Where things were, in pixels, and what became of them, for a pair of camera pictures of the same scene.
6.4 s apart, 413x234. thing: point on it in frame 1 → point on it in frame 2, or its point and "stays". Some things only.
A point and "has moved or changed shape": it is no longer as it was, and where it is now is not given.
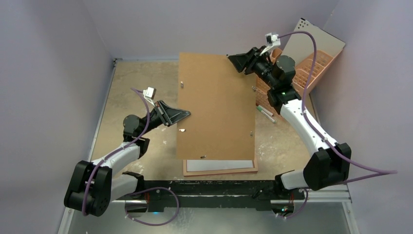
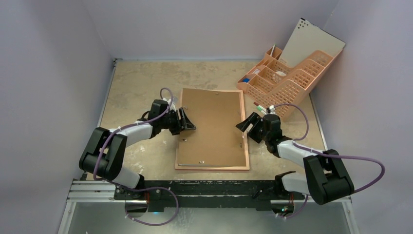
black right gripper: (252, 61) → (255, 127)
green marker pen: (266, 115) stays
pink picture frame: (185, 173) → (245, 137)
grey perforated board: (301, 46) stays
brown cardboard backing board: (221, 100) has moved or changed shape
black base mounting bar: (229, 195) stays
